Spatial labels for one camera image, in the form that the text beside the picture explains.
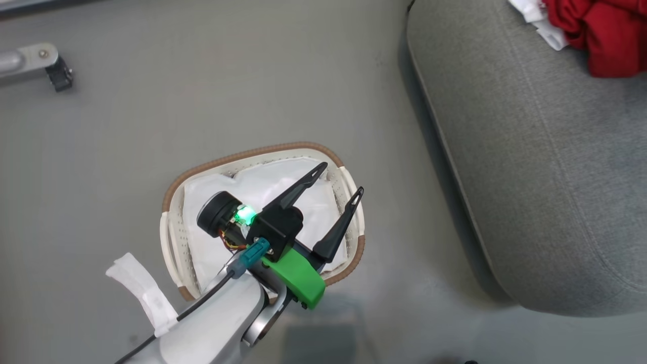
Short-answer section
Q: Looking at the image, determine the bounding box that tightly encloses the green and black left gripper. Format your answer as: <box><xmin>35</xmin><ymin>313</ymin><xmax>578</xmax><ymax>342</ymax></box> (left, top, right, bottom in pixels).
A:
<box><xmin>248</xmin><ymin>162</ymin><xmax>364</xmax><ymax>310</ymax></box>

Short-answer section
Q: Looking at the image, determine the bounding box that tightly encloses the red and white garment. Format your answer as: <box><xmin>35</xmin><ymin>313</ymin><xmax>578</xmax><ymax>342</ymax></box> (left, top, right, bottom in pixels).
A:
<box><xmin>508</xmin><ymin>0</ymin><xmax>647</xmax><ymax>78</ymax></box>

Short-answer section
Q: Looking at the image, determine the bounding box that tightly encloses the grey fabric sofa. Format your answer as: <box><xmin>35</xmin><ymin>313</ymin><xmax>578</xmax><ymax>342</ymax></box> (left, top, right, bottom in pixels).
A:
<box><xmin>406</xmin><ymin>0</ymin><xmax>647</xmax><ymax>318</ymax></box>

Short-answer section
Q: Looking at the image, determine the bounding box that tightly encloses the white basket liner cloth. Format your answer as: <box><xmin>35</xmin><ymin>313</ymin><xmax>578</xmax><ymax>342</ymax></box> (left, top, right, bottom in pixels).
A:
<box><xmin>183</xmin><ymin>157</ymin><xmax>349</xmax><ymax>295</ymax></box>

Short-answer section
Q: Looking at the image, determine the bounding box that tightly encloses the white laundry basket brown rim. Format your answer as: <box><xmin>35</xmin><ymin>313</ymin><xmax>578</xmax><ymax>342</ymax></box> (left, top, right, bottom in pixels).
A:
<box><xmin>160</xmin><ymin>142</ymin><xmax>365</xmax><ymax>302</ymax></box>

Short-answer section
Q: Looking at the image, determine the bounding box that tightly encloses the white tape strip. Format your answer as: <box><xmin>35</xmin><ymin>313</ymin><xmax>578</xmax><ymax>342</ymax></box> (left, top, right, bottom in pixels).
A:
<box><xmin>105</xmin><ymin>253</ymin><xmax>179</xmax><ymax>338</ymax></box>

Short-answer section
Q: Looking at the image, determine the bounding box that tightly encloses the black caster wheel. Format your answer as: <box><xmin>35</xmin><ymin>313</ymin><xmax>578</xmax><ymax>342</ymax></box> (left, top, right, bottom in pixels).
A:
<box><xmin>45</xmin><ymin>57</ymin><xmax>74</xmax><ymax>93</ymax></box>

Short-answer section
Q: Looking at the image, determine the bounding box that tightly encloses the grey partition foot with plate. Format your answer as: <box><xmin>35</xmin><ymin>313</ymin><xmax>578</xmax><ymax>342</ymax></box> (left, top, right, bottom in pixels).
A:
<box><xmin>0</xmin><ymin>43</ymin><xmax>59</xmax><ymax>87</ymax></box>

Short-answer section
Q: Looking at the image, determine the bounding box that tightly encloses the black cable with teal connector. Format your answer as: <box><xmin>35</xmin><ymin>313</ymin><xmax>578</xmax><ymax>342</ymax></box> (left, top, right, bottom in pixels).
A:
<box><xmin>115</xmin><ymin>239</ymin><xmax>270</xmax><ymax>364</ymax></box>

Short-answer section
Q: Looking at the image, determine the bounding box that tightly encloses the grey partition bottom rail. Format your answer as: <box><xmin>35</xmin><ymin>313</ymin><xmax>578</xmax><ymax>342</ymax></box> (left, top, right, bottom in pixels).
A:
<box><xmin>0</xmin><ymin>0</ymin><xmax>81</xmax><ymax>15</ymax></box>

